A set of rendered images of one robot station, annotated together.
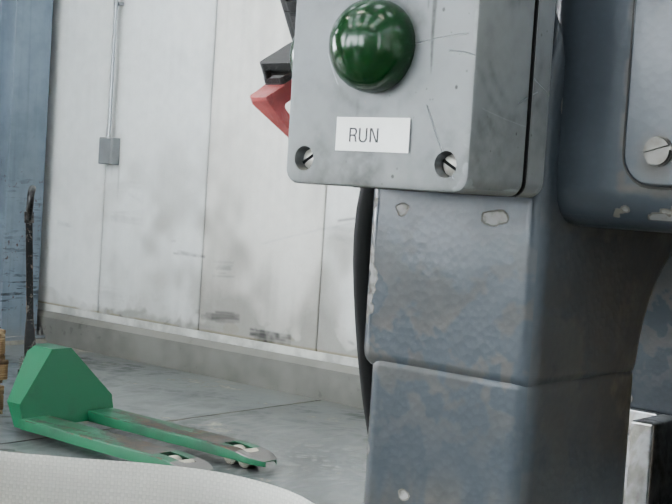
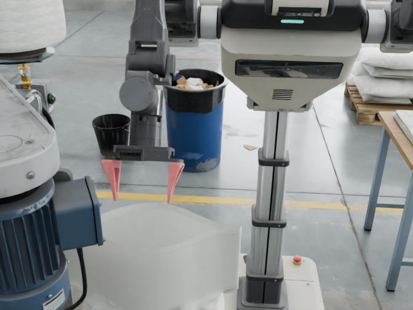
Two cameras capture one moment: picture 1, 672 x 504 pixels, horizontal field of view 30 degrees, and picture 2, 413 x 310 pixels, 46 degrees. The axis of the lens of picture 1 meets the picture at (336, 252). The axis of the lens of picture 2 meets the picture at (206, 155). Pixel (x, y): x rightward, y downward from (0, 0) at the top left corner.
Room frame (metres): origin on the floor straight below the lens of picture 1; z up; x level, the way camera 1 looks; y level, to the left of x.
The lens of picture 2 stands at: (1.64, -0.36, 1.74)
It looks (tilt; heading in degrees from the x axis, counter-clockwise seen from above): 27 degrees down; 144
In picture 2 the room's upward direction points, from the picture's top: 1 degrees clockwise
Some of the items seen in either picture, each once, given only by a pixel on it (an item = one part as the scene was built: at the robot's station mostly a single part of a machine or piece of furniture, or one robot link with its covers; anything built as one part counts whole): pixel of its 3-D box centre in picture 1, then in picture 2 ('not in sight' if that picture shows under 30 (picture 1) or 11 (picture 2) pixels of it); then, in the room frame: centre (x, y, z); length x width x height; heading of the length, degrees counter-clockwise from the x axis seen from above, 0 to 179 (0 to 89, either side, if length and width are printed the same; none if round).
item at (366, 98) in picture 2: not in sight; (380, 89); (-0.91, 3.54, 0.20); 0.66 x 0.42 x 0.13; 137
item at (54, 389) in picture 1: (121, 319); not in sight; (5.68, 0.95, 0.58); 1.59 x 0.54 x 1.15; 50
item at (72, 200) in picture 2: not in sight; (77, 218); (0.94, -0.13, 1.25); 0.10 x 0.08 x 0.12; 165
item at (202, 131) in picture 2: not in sight; (194, 121); (-1.05, 1.50, 0.32); 0.51 x 0.48 x 0.65; 140
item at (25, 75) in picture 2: not in sight; (25, 75); (0.48, -0.05, 1.37); 0.03 x 0.02 x 0.03; 50
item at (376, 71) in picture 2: not in sight; (385, 64); (-0.92, 3.55, 0.44); 0.66 x 0.43 x 0.13; 140
